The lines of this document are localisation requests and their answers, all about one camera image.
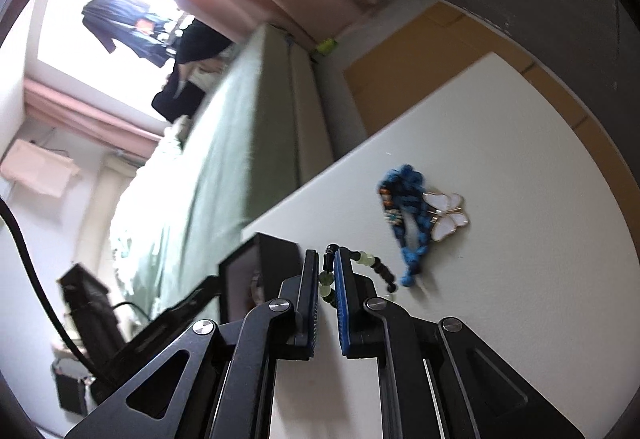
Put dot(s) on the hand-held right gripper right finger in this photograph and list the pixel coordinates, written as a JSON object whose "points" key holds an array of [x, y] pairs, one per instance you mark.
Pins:
{"points": [[342, 304]]}

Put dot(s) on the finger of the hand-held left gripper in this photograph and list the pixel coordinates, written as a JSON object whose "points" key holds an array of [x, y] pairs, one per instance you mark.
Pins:
{"points": [[185, 309]]}

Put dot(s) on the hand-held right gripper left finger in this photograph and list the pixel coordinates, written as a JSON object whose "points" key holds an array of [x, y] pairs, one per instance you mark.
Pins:
{"points": [[314, 304]]}

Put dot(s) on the black jewelry box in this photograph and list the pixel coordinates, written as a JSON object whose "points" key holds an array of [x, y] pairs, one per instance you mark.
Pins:
{"points": [[240, 279]]}

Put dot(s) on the floral quilt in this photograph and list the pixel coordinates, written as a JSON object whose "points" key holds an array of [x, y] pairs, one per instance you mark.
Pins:
{"points": [[140, 219]]}

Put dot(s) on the beige headboard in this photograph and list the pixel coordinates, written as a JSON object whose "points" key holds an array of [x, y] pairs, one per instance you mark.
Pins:
{"points": [[100, 209]]}

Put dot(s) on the white butterfly ornament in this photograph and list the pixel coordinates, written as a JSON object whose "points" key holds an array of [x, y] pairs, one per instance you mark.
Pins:
{"points": [[450, 216]]}

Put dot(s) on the beige hanging cloth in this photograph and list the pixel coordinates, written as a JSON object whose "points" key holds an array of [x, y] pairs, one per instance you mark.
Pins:
{"points": [[35, 166]]}

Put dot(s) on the bed with green sheet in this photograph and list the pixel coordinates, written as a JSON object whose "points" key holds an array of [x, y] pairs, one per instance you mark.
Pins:
{"points": [[240, 129]]}

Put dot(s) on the black clothing heap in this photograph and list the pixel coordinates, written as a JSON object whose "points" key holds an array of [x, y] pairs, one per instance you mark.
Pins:
{"points": [[190, 69]]}

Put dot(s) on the brown cardboard sheets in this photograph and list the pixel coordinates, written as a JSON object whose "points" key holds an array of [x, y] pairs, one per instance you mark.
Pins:
{"points": [[400, 54]]}

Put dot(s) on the yellow-green floor object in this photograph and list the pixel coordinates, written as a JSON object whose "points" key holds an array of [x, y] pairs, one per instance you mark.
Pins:
{"points": [[325, 47]]}

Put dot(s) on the dark hanging clothes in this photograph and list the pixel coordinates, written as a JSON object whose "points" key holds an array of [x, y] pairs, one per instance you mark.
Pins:
{"points": [[130, 24]]}

